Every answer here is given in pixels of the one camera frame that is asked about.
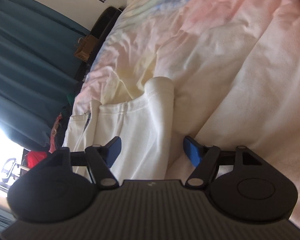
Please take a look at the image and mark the red cloth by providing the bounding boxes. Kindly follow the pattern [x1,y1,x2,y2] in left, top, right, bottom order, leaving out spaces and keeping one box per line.
[26,150,49,171]

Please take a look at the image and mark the pile of colourful clothes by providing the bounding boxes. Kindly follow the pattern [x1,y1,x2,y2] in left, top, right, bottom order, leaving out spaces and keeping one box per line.
[48,112,71,153]

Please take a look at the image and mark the pastel pink bed sheet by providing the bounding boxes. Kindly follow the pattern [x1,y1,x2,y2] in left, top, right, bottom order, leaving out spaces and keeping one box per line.
[72,0,300,232]

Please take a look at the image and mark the dark armchair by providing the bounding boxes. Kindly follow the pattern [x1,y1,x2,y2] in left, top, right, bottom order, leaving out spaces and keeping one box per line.
[75,6,123,81]

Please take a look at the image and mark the cardboard box on armchair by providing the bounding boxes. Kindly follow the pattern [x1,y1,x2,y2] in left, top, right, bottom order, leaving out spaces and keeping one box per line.
[73,35,99,62]

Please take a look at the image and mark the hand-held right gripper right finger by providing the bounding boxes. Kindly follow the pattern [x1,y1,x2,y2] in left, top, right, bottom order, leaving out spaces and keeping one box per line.
[183,136,264,189]

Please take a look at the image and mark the teal cloth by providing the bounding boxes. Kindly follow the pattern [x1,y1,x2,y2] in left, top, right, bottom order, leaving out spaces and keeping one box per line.
[65,92,76,107]

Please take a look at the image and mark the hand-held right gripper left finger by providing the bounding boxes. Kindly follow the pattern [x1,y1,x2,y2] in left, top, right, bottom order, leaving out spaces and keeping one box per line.
[34,136,122,189]

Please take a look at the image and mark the white zip sweatshirt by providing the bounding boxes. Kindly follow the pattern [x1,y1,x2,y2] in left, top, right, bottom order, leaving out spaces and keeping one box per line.
[62,76,181,181]

